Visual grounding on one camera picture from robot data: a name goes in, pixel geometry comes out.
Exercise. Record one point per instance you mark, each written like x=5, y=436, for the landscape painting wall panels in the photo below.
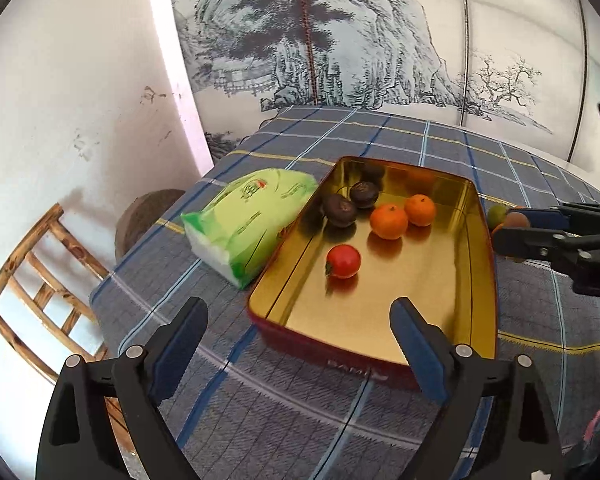
x=380, y=35

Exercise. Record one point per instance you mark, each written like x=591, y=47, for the green round fruit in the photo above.
x=496, y=214

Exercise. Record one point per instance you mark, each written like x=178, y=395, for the brown round stump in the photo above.
x=140, y=220

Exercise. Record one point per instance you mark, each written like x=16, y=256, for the red tin box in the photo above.
x=420, y=285

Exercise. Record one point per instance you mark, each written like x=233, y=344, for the red tomato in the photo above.
x=343, y=261

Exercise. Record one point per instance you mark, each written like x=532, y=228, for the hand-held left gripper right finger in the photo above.
x=420, y=355

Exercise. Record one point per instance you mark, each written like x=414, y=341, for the dark purple mangosteen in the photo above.
x=364, y=193
x=339, y=210

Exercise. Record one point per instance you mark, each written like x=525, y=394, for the wooden chair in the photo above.
x=54, y=214

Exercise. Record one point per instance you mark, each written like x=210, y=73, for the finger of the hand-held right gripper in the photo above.
x=545, y=218
x=520, y=242

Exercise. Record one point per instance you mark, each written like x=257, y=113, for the red apple-shaped fruit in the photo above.
x=516, y=220

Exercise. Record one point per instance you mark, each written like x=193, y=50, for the green tissue pack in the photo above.
x=240, y=220

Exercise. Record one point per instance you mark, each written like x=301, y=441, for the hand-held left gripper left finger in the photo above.
x=177, y=350

